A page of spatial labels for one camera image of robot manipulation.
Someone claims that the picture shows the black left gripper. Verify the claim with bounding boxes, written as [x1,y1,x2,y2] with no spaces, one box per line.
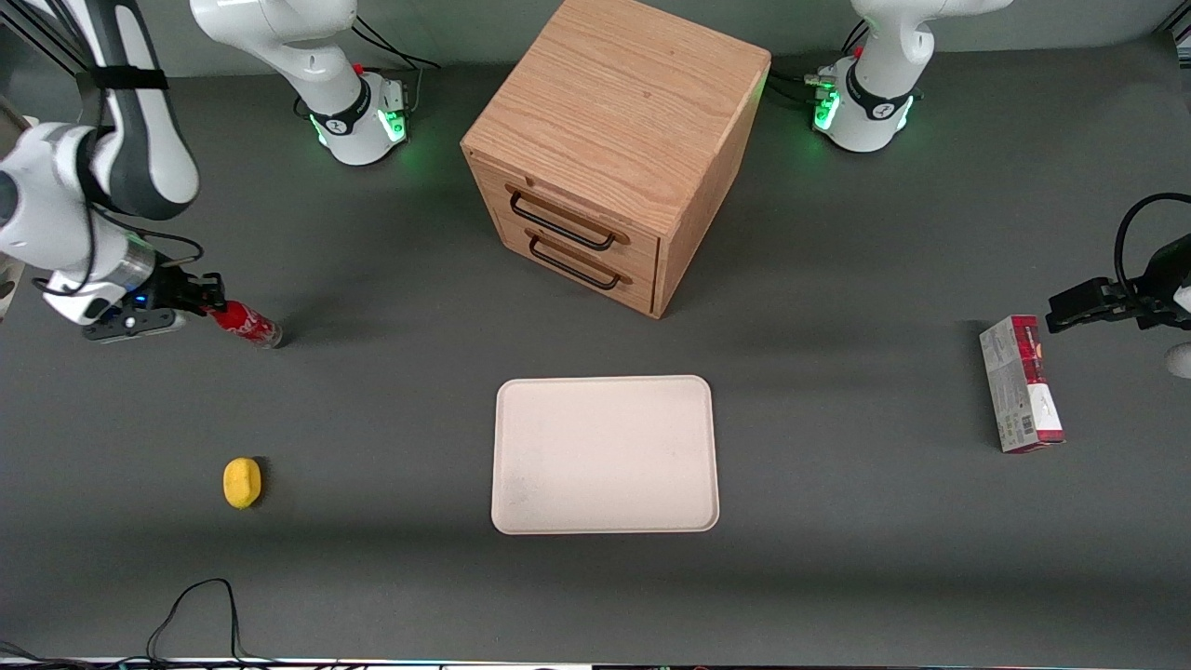
[1046,235,1191,334]

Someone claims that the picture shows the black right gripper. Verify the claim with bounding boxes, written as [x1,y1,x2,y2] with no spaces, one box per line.
[138,266,229,317]

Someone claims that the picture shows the red coke bottle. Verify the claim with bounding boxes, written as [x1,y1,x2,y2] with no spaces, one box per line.
[209,299,284,351]

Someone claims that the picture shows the beige rectangular tray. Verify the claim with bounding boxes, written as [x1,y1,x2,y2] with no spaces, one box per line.
[490,375,721,536]

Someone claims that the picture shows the red plaid cardboard box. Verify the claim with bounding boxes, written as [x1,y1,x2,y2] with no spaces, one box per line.
[978,315,1066,455]

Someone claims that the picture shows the yellow lemon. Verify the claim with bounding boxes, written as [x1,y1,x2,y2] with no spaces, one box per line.
[222,456,264,511]

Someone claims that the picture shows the oak wooden drawer cabinet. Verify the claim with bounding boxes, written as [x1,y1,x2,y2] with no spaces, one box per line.
[460,0,772,320]

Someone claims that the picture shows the black right arm wrist cable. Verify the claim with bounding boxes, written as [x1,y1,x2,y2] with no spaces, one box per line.
[32,207,205,301]

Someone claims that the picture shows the black looped gripper cable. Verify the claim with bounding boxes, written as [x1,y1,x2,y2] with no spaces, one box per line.
[1113,192,1191,301]

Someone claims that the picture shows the gray wrist camera mount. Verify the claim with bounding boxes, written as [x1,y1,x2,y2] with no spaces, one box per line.
[82,310,188,343]

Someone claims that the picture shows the black right arm base cables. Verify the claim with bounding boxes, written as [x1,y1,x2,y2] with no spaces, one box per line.
[351,13,441,74]

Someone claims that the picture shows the black arm base cables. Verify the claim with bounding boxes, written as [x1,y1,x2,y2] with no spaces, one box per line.
[351,13,441,74]
[769,20,868,105]

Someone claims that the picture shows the black table edge cable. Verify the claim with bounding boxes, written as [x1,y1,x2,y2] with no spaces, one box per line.
[146,577,247,664]

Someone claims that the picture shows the black drawer handle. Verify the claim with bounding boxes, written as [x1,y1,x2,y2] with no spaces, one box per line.
[527,234,622,291]
[507,186,619,252]

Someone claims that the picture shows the black left arm base cables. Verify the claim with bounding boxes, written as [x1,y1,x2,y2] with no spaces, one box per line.
[769,20,868,105]

